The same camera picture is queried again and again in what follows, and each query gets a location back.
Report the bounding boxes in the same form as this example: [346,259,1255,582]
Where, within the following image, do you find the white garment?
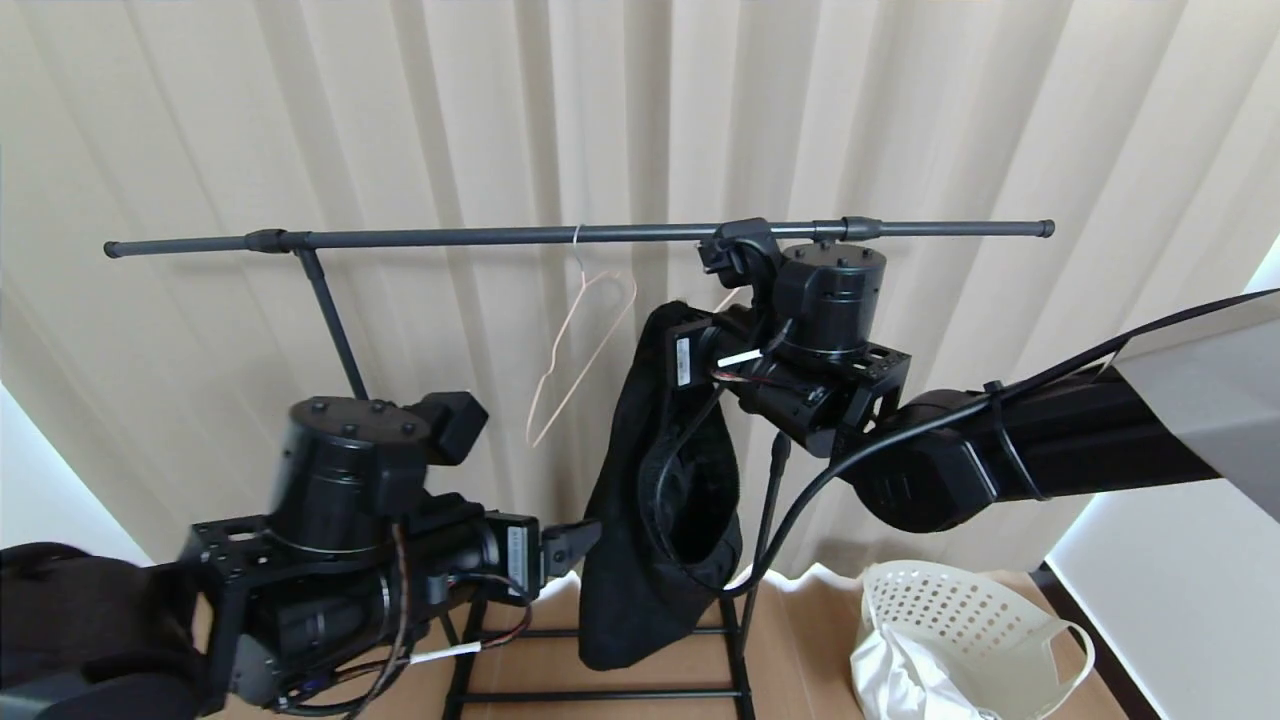
[850,620,1001,720]

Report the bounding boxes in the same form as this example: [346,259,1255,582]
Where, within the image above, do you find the black cable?
[640,290,1280,599]

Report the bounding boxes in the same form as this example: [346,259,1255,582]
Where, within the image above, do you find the black shorts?
[578,298,746,671]

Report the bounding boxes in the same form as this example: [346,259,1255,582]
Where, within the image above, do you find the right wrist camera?
[697,218,786,301]

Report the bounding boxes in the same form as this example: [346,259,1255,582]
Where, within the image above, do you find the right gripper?
[663,298,846,446]

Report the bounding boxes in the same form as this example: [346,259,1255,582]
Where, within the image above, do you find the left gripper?
[395,495,603,616]

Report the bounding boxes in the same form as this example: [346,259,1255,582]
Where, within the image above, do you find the black clothes rack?
[103,217,1057,720]

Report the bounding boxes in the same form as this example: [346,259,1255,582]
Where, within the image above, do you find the beige curtain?
[0,0,1280,601]

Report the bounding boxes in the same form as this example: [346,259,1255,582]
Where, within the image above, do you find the white laundry basket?
[850,560,1098,720]

